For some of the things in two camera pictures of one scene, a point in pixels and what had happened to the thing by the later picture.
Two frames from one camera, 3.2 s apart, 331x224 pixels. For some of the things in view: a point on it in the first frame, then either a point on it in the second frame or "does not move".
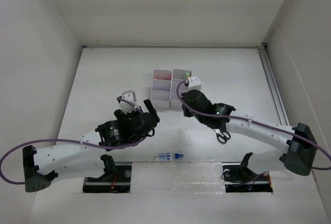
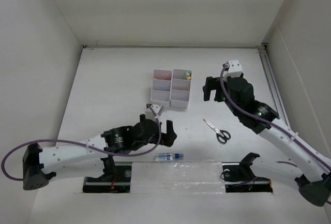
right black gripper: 186,112 → 212,84
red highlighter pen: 168,77 does not move
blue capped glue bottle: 167,157 does not move
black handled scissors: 222,136 does not move
